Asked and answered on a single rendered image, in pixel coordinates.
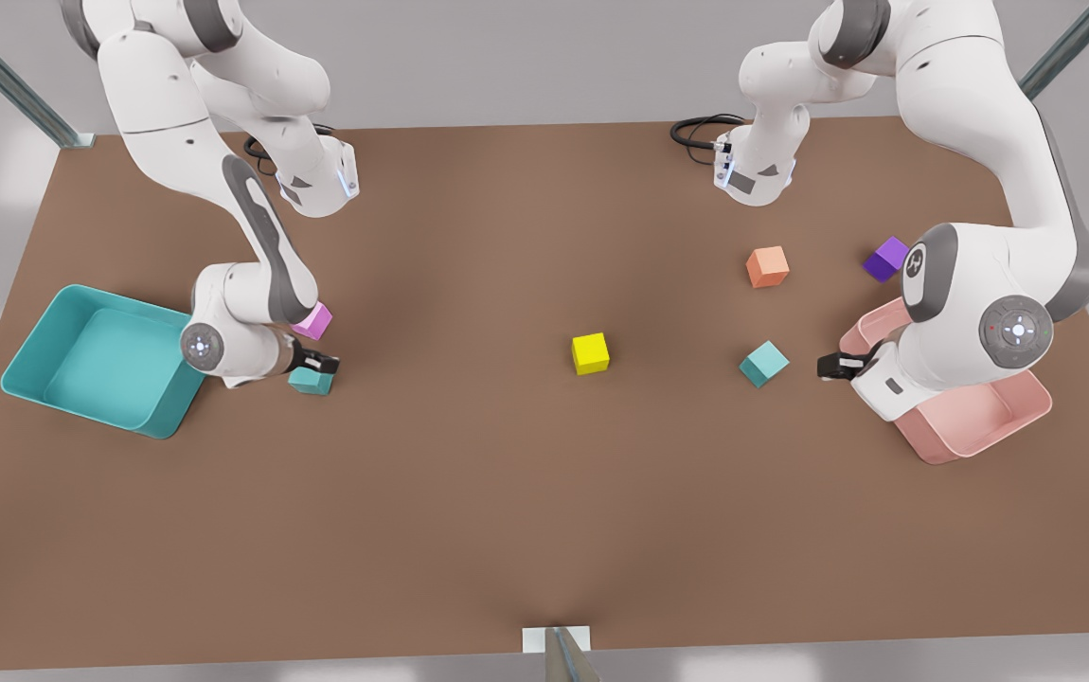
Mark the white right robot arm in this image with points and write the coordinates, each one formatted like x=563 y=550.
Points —
x=166 y=114

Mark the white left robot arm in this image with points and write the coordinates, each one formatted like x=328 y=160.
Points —
x=971 y=142

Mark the teal cube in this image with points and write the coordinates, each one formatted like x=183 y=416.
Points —
x=312 y=383
x=763 y=364

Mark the pink cube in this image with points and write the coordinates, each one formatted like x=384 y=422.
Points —
x=314 y=321

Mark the purple cube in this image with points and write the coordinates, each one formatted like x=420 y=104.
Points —
x=885 y=259

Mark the orange cube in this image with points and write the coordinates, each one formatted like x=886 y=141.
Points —
x=767 y=266

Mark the pink tray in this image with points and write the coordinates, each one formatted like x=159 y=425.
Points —
x=956 y=417

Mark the teal tray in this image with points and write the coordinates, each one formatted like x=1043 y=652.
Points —
x=101 y=361

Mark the yellow cube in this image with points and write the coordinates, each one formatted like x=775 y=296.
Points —
x=590 y=353

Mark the silver frame post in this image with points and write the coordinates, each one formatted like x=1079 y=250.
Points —
x=1070 y=47
x=5 y=80
x=563 y=654

